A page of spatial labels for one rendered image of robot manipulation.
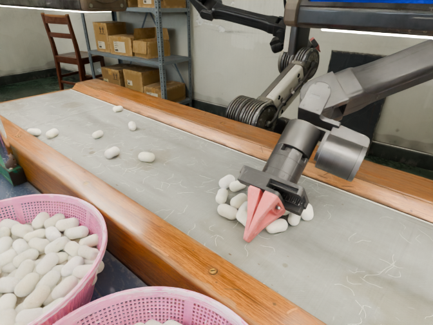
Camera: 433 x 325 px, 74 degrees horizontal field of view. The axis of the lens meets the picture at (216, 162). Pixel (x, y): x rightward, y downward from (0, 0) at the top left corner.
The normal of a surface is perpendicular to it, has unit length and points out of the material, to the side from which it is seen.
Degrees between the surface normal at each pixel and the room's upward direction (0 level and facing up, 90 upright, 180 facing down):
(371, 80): 40
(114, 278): 0
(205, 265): 0
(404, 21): 90
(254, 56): 90
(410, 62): 45
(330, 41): 90
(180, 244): 0
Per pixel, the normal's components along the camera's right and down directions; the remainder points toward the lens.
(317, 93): -0.23, -0.34
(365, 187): -0.43, -0.36
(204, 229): 0.02, -0.87
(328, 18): -0.64, 0.36
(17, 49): 0.82, 0.29
